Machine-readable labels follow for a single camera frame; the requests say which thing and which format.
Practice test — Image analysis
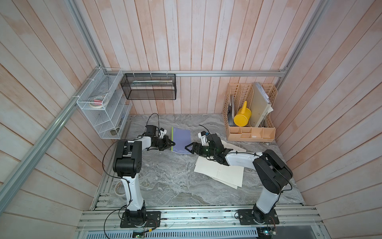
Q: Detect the yellow plastic watering can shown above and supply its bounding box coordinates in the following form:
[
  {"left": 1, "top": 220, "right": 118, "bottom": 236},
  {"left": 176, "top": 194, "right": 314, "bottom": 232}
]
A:
[{"left": 234, "top": 101, "right": 252, "bottom": 127}]

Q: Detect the tape roll on shelf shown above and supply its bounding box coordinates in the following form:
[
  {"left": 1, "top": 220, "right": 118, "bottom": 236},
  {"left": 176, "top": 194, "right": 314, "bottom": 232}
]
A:
[{"left": 89, "top": 95, "right": 109, "bottom": 109}]

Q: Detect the purple cover notebook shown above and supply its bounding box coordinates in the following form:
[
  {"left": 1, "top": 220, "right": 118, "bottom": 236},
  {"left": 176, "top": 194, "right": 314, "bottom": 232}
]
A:
[{"left": 171, "top": 127, "right": 192, "bottom": 154}]

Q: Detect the horizontal aluminium wall rail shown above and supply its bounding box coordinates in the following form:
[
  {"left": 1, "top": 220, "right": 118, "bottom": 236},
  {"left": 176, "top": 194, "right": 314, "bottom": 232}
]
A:
[{"left": 106, "top": 68, "right": 286, "bottom": 77}]

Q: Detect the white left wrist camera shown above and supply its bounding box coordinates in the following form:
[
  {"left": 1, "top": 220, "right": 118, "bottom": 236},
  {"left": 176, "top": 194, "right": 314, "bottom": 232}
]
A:
[{"left": 159, "top": 128, "right": 167, "bottom": 139}]

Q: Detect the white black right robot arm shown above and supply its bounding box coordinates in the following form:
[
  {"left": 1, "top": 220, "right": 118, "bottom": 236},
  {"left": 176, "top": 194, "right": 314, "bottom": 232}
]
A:
[{"left": 185, "top": 131, "right": 293, "bottom": 225}]

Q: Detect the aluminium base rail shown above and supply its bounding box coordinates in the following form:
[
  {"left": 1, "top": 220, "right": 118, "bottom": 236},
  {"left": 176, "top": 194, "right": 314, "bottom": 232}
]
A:
[{"left": 73, "top": 204, "right": 330, "bottom": 239}]

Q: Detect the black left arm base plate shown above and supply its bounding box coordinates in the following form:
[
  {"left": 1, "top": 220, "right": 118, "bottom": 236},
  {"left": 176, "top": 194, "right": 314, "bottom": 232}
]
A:
[{"left": 120, "top": 210, "right": 161, "bottom": 228}]

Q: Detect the white wire mesh shelf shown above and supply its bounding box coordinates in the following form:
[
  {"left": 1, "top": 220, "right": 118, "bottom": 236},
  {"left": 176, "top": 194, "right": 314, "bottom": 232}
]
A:
[{"left": 77, "top": 68, "right": 132, "bottom": 139}]

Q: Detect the open white lined notebook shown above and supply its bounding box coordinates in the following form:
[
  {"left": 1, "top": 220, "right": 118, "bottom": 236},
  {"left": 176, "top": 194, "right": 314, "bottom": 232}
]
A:
[{"left": 221, "top": 140, "right": 247, "bottom": 152}]

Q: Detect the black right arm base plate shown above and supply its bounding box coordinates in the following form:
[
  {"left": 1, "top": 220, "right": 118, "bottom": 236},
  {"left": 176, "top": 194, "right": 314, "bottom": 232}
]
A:
[{"left": 237, "top": 206, "right": 280, "bottom": 225}]

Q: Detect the yellow cover notebook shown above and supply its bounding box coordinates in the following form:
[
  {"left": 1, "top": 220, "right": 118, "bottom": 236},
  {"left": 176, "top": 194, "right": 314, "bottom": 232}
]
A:
[{"left": 194, "top": 156, "right": 244, "bottom": 189}]

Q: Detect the black mesh wall basket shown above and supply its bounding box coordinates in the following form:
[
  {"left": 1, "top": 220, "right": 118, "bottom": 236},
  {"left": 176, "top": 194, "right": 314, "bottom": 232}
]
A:
[{"left": 120, "top": 73, "right": 177, "bottom": 100}]

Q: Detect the beige folder in organizer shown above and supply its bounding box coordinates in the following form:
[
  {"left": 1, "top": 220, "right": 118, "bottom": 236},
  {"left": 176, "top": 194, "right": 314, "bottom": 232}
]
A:
[{"left": 249, "top": 82, "right": 272, "bottom": 127}]

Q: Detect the beige plastic desk organizer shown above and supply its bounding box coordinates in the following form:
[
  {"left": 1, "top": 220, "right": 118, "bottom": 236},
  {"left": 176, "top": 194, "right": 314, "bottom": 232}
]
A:
[{"left": 222, "top": 83, "right": 278, "bottom": 142}]

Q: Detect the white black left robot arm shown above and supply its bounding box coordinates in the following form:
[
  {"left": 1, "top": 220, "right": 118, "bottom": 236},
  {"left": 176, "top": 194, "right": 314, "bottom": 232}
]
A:
[{"left": 112, "top": 125, "right": 175, "bottom": 225}]

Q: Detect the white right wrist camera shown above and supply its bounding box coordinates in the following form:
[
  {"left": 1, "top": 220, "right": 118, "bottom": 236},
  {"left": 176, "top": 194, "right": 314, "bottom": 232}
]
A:
[{"left": 198, "top": 131, "right": 209, "bottom": 146}]

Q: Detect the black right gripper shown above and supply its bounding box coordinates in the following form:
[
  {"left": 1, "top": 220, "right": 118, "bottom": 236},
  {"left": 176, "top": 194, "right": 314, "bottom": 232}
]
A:
[{"left": 185, "top": 143, "right": 217, "bottom": 158}]

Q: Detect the grey book in organizer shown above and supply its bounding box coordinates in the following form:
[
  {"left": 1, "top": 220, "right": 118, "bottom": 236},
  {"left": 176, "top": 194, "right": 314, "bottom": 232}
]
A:
[{"left": 227, "top": 95, "right": 236, "bottom": 126}]

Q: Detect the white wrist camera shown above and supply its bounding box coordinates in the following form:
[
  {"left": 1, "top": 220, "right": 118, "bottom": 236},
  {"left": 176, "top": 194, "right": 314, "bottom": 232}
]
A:
[
  {"left": 198, "top": 131, "right": 209, "bottom": 146},
  {"left": 159, "top": 128, "right": 167, "bottom": 139}
]

